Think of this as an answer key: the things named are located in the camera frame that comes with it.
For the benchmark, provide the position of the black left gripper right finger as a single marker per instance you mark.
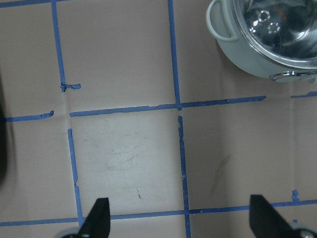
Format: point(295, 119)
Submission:
point(266, 222)

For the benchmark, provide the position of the pale green steel pot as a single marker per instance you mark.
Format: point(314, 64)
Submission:
point(222, 25)

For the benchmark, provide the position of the glass pot lid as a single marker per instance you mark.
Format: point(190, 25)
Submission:
point(283, 31)

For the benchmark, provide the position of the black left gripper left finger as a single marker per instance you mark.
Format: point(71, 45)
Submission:
point(97, 223)

